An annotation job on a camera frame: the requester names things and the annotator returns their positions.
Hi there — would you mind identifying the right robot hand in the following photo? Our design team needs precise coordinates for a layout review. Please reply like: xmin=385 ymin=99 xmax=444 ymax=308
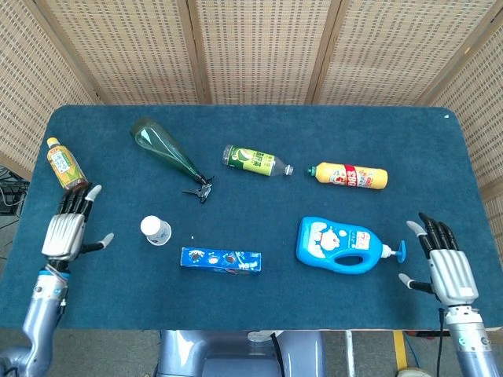
xmin=398 ymin=212 xmax=480 ymax=306

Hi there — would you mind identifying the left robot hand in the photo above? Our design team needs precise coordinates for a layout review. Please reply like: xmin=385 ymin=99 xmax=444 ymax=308
xmin=41 ymin=184 xmax=115 ymax=263

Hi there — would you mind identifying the white mug with blue flower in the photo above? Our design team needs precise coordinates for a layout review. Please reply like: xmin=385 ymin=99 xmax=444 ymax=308
xmin=140 ymin=215 xmax=173 ymax=247

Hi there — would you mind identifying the tea bottle yellow label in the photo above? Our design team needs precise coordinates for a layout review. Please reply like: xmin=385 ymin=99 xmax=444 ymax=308
xmin=46 ymin=137 xmax=90 ymax=192

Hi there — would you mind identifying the white table leg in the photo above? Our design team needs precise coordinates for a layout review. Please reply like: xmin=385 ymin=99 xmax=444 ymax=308
xmin=344 ymin=330 xmax=354 ymax=377

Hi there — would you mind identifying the blue detergent pump bottle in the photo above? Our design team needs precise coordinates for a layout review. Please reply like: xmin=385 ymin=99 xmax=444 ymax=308
xmin=296 ymin=215 xmax=408 ymax=275

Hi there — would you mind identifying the green spray bottle black trigger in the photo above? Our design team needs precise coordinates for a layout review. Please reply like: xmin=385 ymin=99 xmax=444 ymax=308
xmin=129 ymin=116 xmax=215 ymax=204

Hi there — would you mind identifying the yellow dish soap bottle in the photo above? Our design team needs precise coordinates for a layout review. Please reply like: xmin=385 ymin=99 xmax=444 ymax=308
xmin=307 ymin=161 xmax=389 ymax=191

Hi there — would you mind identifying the blue Oreo cookie box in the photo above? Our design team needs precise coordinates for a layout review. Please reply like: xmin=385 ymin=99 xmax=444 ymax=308
xmin=180 ymin=246 xmax=263 ymax=276

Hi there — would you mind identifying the woven bamboo screen panel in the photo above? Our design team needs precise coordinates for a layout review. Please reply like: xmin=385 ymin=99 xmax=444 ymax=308
xmin=426 ymin=11 xmax=503 ymax=252
xmin=33 ymin=0 xmax=205 ymax=106
xmin=306 ymin=0 xmax=503 ymax=107
xmin=0 ymin=0 xmax=102 ymax=181
xmin=176 ymin=0 xmax=341 ymax=106

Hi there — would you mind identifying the blue felt table cover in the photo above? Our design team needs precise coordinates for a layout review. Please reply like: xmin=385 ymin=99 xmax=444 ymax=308
xmin=0 ymin=104 xmax=503 ymax=331

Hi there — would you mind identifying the clear bottle green label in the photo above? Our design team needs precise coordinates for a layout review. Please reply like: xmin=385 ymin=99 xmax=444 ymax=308
xmin=222 ymin=144 xmax=296 ymax=178

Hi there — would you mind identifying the grey-blue robot torso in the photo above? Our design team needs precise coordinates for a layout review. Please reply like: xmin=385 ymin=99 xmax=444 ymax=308
xmin=155 ymin=329 xmax=327 ymax=377

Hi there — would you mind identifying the black floor cable bundle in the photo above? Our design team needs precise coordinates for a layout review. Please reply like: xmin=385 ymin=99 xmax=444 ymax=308
xmin=0 ymin=164 xmax=31 ymax=215

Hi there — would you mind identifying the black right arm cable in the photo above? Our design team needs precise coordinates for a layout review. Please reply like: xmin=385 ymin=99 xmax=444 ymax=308
xmin=436 ymin=308 xmax=447 ymax=377

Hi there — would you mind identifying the blue floor cable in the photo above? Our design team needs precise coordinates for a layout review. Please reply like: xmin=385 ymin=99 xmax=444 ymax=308
xmin=404 ymin=333 xmax=420 ymax=370

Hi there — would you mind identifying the black torso cable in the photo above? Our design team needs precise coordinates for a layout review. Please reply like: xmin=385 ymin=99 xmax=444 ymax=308
xmin=269 ymin=331 xmax=286 ymax=377

